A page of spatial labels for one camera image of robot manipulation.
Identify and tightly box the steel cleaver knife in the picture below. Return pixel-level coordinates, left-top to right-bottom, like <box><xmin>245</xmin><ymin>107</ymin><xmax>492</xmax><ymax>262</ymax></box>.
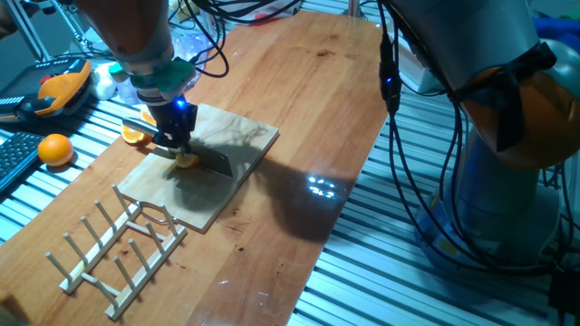
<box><xmin>121</xmin><ymin>116</ymin><xmax>235</xmax><ymax>178</ymax></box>

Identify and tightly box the black keyboard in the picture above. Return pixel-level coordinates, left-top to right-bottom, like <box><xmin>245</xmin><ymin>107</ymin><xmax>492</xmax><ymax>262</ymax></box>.
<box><xmin>0</xmin><ymin>130</ymin><xmax>44</xmax><ymax>194</ymax></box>

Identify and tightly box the white drawer box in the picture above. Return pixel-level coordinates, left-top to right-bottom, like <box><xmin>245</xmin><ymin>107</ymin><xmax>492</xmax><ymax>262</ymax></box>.
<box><xmin>398</xmin><ymin>40</ymin><xmax>448</xmax><ymax>94</ymax></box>

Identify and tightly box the orange wedge piece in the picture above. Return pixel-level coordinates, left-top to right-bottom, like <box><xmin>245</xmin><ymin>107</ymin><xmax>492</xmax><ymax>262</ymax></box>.
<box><xmin>174</xmin><ymin>151</ymin><xmax>201</xmax><ymax>170</ymax></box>

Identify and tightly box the blue plastic bag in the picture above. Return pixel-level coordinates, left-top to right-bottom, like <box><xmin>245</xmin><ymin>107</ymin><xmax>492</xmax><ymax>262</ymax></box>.
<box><xmin>532</xmin><ymin>15</ymin><xmax>580</xmax><ymax>42</ymax></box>

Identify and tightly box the whole orange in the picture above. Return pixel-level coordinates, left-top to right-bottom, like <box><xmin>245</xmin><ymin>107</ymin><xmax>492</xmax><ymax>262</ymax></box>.
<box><xmin>37</xmin><ymin>133</ymin><xmax>74</xmax><ymax>168</ymax></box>

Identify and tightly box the wooden peg dish rack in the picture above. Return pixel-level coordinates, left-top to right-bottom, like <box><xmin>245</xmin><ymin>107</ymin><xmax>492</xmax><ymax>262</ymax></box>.
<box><xmin>44</xmin><ymin>183</ymin><xmax>189</xmax><ymax>322</ymax></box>

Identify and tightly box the black cable bundle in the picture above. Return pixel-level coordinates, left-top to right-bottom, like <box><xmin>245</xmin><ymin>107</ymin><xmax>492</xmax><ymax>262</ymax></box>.
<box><xmin>167</xmin><ymin>0</ymin><xmax>580</xmax><ymax>277</ymax></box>

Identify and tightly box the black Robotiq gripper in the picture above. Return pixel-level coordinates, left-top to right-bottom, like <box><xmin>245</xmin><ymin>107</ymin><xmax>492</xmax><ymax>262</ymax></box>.
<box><xmin>147</xmin><ymin>95</ymin><xmax>199</xmax><ymax>155</ymax></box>

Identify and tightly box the aluminium frame post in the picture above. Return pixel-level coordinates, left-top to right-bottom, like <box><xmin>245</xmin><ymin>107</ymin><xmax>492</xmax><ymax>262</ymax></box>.
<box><xmin>4</xmin><ymin>0</ymin><xmax>51</xmax><ymax>62</ymax></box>

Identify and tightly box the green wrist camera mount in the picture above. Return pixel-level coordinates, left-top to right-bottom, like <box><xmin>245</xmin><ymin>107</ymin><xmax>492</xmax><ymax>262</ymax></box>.
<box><xmin>108</xmin><ymin>58</ymin><xmax>197</xmax><ymax>99</ymax></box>

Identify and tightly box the wooden cutting board metal handle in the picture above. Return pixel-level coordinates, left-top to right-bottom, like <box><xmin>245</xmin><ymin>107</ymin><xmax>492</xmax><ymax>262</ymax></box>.
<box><xmin>116</xmin><ymin>102</ymin><xmax>281</xmax><ymax>235</ymax></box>

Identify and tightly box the plastic bag with fruit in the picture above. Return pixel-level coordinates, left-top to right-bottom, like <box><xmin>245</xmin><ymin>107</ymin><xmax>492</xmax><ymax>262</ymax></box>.
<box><xmin>171</xmin><ymin>0</ymin><xmax>303</xmax><ymax>91</ymax></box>

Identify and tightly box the orange black teach pendant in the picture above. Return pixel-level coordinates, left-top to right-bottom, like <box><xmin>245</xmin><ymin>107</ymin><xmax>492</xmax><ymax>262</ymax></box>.
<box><xmin>0</xmin><ymin>56</ymin><xmax>94</xmax><ymax>123</ymax></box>

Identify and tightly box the white round object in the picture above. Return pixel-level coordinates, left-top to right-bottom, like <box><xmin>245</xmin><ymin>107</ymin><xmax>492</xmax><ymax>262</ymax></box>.
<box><xmin>92</xmin><ymin>67</ymin><xmax>118</xmax><ymax>101</ymax></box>

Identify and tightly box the orange half slice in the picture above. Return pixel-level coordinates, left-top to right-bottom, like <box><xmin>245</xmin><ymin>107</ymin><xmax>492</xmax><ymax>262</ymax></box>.
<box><xmin>121</xmin><ymin>110</ymin><xmax>158</xmax><ymax>146</ymax></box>

